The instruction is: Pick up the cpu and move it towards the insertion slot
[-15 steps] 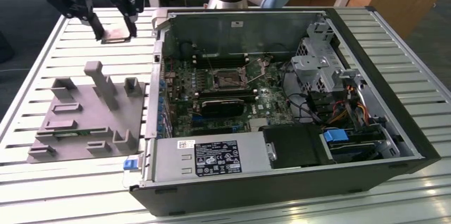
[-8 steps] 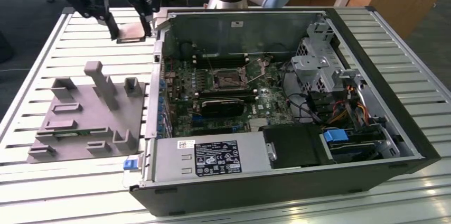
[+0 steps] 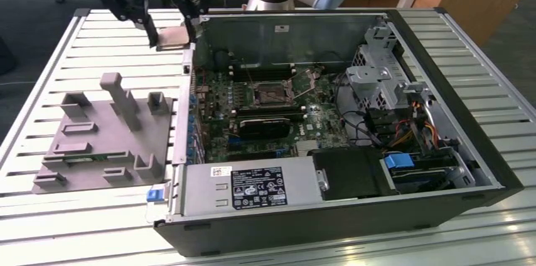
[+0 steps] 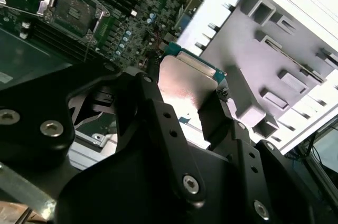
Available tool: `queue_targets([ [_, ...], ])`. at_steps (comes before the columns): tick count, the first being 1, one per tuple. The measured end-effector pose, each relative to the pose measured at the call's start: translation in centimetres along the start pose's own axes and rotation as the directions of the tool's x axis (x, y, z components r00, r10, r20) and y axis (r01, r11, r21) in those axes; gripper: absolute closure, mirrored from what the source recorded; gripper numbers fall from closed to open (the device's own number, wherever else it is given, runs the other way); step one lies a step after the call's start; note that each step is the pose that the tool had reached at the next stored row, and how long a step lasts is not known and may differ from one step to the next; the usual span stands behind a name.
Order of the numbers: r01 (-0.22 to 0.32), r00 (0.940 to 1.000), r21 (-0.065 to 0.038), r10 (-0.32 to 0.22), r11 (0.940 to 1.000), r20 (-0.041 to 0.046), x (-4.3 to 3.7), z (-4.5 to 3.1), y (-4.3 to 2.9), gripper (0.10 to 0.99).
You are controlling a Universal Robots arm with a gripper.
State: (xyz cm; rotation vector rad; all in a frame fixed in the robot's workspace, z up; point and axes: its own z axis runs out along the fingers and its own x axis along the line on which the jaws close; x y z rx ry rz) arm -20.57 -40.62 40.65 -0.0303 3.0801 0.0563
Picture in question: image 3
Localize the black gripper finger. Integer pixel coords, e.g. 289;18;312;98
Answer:
167;0;215;44
83;0;159;48

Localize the silver square CPU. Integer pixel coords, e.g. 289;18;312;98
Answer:
155;26;192;51

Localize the black RAM slot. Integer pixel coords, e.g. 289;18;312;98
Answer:
233;63;293;72
236;107;301;115
233;70;293;81
236;113;303;121

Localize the CPU socket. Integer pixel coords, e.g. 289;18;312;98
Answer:
251;82;296;105

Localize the metal socket cover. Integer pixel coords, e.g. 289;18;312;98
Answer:
303;68;328;93

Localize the black graphics card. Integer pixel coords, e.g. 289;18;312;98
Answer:
237;117;292;140

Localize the grey plastic parts rack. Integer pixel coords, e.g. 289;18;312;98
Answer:
31;72;175;194

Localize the green motherboard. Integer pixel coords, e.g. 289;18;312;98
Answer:
191;68;351;165

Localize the green RAM stick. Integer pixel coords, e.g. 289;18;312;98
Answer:
61;155;107;164

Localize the silver metal drive cage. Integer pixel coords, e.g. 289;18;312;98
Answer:
345;25;423;110

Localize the silver chipset heat sink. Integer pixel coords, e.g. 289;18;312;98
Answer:
299;140;323;155

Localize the silver power supply with label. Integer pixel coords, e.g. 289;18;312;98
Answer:
179;157;324;217

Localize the blue plastic case latch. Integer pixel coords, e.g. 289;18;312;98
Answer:
145;185;168;203

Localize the black plastic shroud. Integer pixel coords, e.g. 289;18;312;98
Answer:
312;146;397;201

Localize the blue disk carrier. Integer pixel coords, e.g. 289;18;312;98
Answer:
384;152;416;170

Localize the black open PC case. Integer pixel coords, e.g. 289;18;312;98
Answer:
152;8;527;258

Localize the thin black wire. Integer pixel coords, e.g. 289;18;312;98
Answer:
339;109;380;148

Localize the coloured wire bundle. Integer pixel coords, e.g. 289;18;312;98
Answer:
393;101;443;154

